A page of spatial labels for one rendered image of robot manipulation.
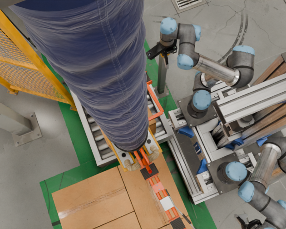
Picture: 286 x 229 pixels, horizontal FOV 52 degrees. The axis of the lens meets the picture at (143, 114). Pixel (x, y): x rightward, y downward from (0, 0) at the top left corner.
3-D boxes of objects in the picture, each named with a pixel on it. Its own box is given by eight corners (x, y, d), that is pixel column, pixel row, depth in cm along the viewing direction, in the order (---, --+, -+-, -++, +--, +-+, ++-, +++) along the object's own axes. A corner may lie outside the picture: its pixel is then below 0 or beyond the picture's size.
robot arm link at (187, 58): (239, 96, 163) (170, 67, 139) (240, 78, 166) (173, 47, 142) (257, 92, 153) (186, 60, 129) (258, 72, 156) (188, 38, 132)
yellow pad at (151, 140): (125, 116, 205) (125, 114, 200) (138, 109, 206) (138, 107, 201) (149, 158, 197) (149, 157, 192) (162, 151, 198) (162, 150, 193)
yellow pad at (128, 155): (101, 128, 203) (100, 127, 198) (114, 121, 204) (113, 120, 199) (124, 172, 195) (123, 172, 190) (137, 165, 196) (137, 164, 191)
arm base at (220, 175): (233, 158, 202) (237, 156, 192) (243, 179, 198) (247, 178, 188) (213, 166, 200) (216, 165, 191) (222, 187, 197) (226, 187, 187)
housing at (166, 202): (158, 200, 180) (159, 201, 176) (168, 195, 181) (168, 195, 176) (164, 211, 178) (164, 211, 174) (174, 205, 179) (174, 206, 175)
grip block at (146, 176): (139, 169, 185) (139, 168, 179) (153, 161, 186) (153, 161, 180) (145, 181, 183) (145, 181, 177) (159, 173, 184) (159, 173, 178)
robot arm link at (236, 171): (229, 159, 192) (234, 156, 179) (246, 171, 189) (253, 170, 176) (218, 173, 190) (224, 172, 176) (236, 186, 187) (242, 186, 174)
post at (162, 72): (156, 89, 326) (159, 46, 229) (162, 87, 326) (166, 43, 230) (159, 95, 324) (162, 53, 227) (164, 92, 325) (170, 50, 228)
